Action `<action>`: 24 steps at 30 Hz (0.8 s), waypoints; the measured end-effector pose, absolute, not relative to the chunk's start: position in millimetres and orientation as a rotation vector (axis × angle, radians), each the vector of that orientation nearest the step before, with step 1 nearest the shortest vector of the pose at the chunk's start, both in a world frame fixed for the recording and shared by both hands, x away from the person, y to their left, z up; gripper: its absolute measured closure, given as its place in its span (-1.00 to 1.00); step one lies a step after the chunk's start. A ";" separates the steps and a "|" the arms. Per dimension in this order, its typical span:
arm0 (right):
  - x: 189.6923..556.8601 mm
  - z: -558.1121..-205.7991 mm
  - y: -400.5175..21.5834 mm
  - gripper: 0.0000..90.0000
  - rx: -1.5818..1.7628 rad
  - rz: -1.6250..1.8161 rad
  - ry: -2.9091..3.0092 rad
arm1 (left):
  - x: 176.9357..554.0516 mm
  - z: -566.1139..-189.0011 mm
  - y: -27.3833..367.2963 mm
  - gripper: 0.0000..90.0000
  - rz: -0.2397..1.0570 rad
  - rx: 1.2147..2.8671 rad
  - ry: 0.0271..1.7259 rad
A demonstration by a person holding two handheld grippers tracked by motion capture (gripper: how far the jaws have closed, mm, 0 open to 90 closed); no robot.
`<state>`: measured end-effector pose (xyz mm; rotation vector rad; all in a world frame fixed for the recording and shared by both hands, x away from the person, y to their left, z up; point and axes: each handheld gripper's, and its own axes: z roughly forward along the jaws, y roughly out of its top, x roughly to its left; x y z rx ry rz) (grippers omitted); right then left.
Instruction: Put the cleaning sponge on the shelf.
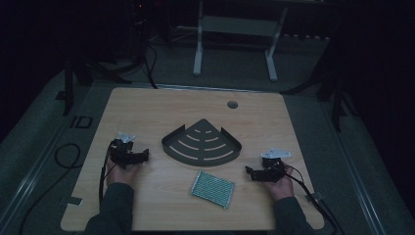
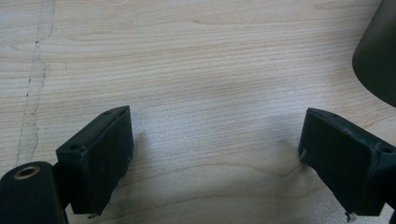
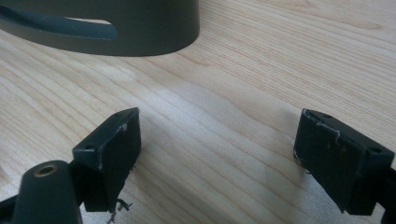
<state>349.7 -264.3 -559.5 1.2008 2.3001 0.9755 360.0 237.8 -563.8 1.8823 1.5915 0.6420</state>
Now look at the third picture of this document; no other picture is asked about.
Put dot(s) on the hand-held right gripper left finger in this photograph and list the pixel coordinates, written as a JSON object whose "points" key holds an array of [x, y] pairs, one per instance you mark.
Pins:
{"points": [[109, 155]]}

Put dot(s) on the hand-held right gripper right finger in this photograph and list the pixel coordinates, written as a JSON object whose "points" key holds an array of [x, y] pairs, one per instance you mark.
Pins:
{"points": [[336, 161]]}

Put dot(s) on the dark round container with slot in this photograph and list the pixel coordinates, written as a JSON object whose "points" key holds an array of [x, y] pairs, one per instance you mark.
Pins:
{"points": [[149, 28]]}

